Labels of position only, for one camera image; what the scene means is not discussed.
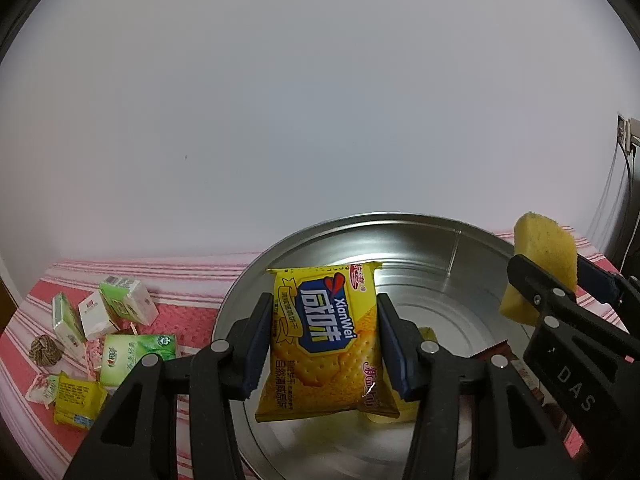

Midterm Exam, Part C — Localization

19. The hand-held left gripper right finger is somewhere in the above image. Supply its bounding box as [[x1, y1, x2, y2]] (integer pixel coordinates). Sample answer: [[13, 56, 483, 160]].
[[376, 292, 583, 480]]

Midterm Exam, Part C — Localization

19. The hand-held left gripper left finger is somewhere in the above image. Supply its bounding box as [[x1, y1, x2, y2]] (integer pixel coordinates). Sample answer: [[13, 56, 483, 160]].
[[62, 291, 273, 480]]

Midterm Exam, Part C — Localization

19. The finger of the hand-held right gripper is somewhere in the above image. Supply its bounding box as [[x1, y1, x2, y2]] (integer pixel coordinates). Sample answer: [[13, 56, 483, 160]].
[[506, 254, 583, 333], [575, 252, 640, 331]]

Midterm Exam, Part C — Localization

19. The yellow sponge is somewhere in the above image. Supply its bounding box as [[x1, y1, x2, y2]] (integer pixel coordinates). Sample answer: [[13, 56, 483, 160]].
[[499, 212, 580, 333]]

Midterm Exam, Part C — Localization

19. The yellow cracker packet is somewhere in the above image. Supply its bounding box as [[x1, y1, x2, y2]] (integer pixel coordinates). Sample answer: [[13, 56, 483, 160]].
[[255, 261, 401, 423]]

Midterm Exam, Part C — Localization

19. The round metal tray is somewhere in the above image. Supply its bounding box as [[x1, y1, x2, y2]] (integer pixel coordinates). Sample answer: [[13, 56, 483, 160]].
[[210, 211, 566, 480]]

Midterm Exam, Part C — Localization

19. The green white carton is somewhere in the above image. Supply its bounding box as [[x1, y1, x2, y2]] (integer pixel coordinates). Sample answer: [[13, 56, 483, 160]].
[[51, 292, 87, 361]]

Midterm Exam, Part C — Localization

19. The small yellow packet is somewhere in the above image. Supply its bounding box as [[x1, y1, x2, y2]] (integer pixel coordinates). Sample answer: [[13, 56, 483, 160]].
[[367, 326, 441, 423]]

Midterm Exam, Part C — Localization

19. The pink striped cloth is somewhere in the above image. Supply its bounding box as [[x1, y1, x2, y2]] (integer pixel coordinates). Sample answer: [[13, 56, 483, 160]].
[[0, 230, 640, 480]]

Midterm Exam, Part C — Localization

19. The red snack packet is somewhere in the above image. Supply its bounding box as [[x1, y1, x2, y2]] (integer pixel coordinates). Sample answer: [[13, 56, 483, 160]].
[[470, 338, 512, 362]]

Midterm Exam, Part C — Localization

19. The large green tissue pack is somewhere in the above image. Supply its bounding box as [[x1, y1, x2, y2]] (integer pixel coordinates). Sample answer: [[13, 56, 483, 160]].
[[99, 332, 178, 387]]

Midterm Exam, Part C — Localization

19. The green barcode carton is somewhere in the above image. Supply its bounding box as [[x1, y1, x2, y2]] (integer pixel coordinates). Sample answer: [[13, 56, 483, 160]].
[[98, 276, 160, 336]]

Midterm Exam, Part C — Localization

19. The pink patterned wrapper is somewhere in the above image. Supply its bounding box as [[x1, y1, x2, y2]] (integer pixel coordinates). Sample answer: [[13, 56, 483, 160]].
[[84, 339, 107, 382]]

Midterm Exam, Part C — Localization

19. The white box with cork sides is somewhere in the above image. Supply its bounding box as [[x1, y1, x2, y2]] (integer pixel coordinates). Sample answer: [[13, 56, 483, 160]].
[[78, 290, 121, 341]]

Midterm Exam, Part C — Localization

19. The yellow-green snack packet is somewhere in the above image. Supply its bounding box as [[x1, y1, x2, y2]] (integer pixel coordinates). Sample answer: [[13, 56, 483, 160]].
[[52, 371, 108, 430]]

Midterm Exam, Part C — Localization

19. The brown twine ball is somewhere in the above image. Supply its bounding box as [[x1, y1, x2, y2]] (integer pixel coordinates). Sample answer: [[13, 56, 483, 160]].
[[28, 335, 65, 367]]

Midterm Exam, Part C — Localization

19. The small white packet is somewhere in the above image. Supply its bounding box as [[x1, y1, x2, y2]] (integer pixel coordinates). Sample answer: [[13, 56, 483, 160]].
[[25, 374, 61, 407]]

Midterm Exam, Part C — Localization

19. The white cable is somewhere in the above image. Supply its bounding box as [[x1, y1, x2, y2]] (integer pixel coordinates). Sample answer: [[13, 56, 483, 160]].
[[589, 146, 629, 248]]

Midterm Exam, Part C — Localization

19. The white wall outlet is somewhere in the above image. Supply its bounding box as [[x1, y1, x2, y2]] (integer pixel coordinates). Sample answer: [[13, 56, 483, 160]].
[[616, 114, 640, 153]]

